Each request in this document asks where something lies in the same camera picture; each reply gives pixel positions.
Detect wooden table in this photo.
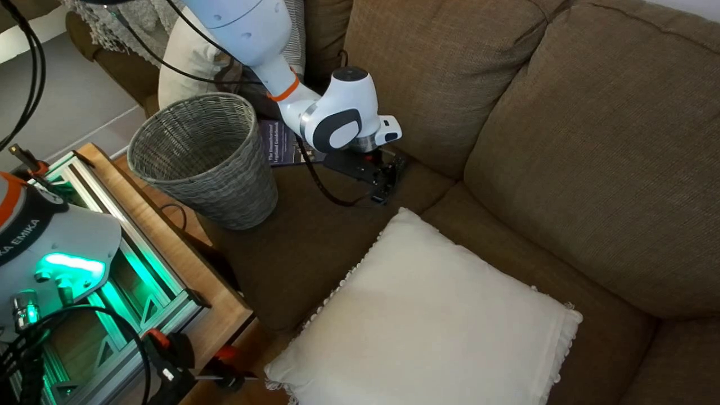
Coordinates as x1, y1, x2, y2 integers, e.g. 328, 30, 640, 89
75, 141, 256, 376

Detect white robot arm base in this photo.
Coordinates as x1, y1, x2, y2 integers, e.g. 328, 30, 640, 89
0, 168, 125, 334

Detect black red rod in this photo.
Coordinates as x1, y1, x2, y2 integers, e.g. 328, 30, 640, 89
6, 141, 53, 185

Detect orange black clamp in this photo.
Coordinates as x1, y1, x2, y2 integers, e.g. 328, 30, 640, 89
197, 341, 254, 393
143, 325, 199, 405

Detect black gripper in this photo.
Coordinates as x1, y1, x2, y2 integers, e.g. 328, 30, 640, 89
328, 143, 411, 208

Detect cream knitted blanket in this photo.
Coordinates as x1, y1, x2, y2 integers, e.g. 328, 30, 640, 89
63, 0, 183, 56

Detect white lace-edged pillow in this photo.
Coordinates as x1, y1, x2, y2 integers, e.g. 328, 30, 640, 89
261, 205, 585, 405

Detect grey wicker basket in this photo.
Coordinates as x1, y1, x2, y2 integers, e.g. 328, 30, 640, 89
125, 89, 282, 233

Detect dark blue book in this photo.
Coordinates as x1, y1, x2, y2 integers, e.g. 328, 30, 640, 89
256, 118, 328, 168

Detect black hanging cable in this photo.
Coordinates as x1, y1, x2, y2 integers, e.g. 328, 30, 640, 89
0, 0, 50, 154

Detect brown fabric sofa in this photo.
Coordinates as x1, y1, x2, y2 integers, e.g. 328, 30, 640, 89
63, 0, 720, 405

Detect black cable bundle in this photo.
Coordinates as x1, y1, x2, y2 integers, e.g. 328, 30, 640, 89
0, 302, 156, 405

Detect cream square pillow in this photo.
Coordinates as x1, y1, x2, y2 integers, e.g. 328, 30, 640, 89
156, 7, 261, 113

